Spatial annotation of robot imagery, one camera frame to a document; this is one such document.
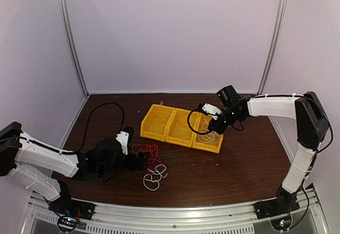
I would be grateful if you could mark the yellow bin middle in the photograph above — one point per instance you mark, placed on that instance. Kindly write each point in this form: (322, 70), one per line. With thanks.
(179, 132)

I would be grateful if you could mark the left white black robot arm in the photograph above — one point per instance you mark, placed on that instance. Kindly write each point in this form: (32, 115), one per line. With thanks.
(21, 155)

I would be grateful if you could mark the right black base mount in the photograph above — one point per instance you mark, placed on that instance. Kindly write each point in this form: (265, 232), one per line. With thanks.
(276, 210)

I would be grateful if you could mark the aluminium frame post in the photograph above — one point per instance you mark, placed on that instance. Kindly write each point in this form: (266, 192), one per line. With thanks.
(280, 15)
(72, 48)

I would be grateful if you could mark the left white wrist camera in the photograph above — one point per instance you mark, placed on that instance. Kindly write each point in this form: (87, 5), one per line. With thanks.
(124, 137)

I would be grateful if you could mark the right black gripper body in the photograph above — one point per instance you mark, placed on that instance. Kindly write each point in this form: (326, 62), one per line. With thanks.
(230, 116)

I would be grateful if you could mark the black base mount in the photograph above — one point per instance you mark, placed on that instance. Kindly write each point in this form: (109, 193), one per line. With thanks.
(69, 214)
(276, 210)

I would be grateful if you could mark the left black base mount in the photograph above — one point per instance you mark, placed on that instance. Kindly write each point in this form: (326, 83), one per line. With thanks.
(69, 214)

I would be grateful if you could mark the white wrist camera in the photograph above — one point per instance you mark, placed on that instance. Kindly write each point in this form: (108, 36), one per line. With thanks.
(124, 137)
(209, 110)

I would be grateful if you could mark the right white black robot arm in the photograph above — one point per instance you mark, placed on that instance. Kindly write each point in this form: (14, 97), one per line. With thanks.
(305, 114)

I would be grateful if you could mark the right aluminium frame post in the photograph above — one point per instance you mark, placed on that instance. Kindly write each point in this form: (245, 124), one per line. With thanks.
(280, 15)

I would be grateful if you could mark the aluminium front rail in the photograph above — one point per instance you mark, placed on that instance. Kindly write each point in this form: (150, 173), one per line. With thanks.
(233, 218)

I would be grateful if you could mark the yellow bin near end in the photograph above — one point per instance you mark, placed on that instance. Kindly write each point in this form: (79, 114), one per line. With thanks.
(210, 142)

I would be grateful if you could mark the left aluminium frame post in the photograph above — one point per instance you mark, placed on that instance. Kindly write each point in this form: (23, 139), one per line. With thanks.
(72, 48)

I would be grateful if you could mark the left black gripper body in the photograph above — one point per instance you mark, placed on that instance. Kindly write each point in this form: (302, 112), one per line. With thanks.
(131, 164)

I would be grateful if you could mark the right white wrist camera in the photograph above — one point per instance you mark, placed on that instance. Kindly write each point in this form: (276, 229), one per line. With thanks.
(209, 110)

